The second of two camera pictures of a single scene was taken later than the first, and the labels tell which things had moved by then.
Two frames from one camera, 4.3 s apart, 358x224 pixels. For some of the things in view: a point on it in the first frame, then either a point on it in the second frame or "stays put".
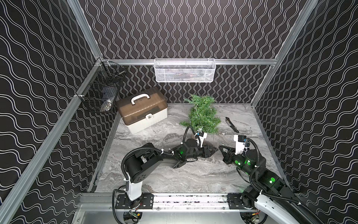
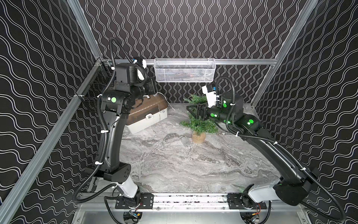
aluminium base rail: [190, 202] stays put
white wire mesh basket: [184, 70] stays put
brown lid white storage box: [141, 110] stays put
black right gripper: [229, 155] → [199, 108]
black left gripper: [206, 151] → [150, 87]
